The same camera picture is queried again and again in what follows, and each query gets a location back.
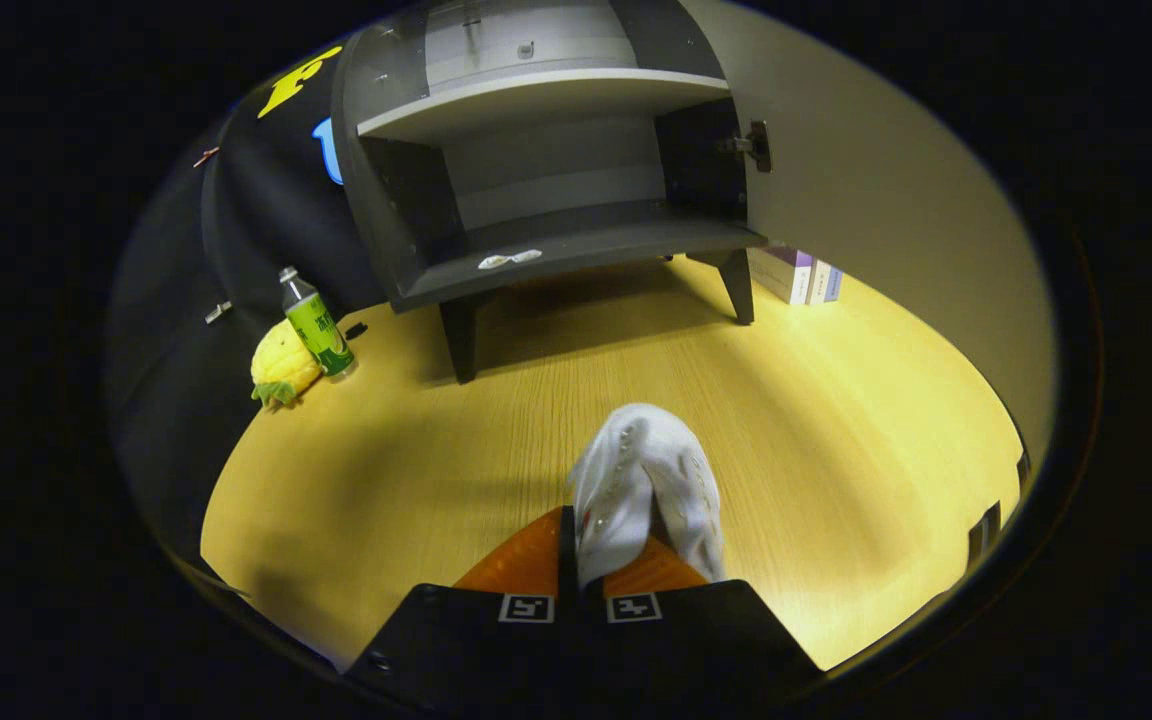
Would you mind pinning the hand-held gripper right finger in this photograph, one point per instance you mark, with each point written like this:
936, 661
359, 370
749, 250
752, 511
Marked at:
716, 640

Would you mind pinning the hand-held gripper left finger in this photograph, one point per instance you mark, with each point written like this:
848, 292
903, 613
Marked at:
456, 640

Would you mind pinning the white canvas shoe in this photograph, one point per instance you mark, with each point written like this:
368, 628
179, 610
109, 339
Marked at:
636, 480

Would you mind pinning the dark gray shoe cabinet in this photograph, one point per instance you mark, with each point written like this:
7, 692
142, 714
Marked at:
556, 250

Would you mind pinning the yellow pineapple plush toy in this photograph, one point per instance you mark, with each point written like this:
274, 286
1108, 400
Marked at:
281, 365

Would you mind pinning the small black clip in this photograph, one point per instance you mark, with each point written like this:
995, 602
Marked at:
356, 329

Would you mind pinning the green label drink bottle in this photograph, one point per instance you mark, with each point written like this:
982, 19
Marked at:
319, 330

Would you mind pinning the silver metal clip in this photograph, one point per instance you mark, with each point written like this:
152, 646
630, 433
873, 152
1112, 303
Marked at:
218, 312

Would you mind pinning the black backdrop cloth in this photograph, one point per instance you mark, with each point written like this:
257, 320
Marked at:
256, 240

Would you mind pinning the pink clothespin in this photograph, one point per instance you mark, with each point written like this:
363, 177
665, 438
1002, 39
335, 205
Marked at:
204, 156

